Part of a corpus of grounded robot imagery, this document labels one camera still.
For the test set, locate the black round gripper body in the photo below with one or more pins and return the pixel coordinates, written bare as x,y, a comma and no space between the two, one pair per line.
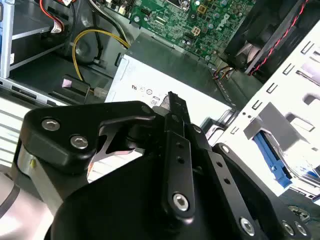
120,212

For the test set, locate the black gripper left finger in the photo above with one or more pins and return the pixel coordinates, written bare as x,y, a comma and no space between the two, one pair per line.
55,150

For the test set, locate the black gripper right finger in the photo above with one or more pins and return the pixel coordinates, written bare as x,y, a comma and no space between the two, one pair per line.
250,180

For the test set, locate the hard disk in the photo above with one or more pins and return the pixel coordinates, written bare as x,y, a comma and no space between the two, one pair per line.
271,160

